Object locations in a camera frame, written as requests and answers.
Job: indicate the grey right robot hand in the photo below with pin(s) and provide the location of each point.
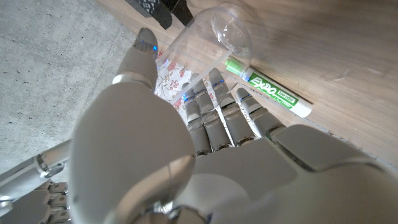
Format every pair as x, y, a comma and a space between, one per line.
28, 189

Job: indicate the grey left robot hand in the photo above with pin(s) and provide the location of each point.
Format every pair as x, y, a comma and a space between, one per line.
248, 174

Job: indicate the clear dispenser bottle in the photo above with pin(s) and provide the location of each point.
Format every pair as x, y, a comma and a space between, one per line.
211, 46

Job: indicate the black pump cap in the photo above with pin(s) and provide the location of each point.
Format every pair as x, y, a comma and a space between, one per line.
164, 11

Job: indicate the green dry erase marker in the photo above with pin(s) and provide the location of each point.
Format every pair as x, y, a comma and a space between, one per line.
273, 90

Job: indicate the floral backdrop cloth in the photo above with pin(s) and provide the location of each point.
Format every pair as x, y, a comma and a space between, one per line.
172, 81

